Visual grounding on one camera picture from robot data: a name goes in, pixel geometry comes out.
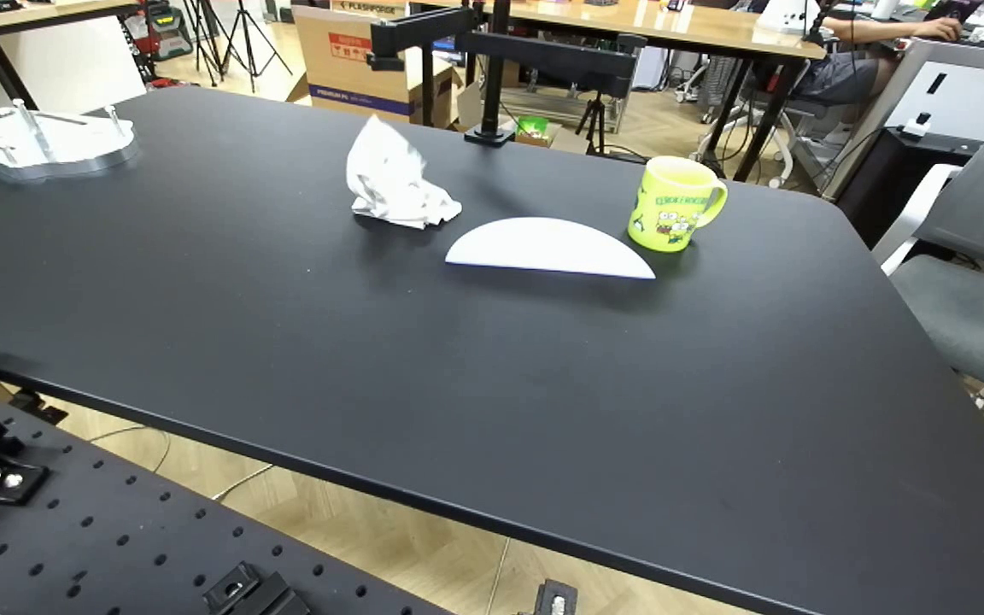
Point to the yellow-green printed mug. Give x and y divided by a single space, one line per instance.
675 205

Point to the long wooden desk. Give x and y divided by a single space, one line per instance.
675 28

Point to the black clamp stand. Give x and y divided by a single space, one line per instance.
562 63

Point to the black camera tripod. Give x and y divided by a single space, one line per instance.
245 39

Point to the large cardboard box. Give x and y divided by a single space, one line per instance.
334 63

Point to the small black tripod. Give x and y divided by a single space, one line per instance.
596 119

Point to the white cloth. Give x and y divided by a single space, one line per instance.
396 181

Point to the white round plate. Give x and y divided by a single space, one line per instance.
550 249

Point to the grey office chair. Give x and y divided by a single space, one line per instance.
973 284

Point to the person in grey top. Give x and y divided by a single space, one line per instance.
855 73

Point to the black perforated breadboard table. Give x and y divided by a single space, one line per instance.
118 524

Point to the white board panel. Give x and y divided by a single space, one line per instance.
70 63

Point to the grey metal cabinet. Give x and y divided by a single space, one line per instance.
960 102

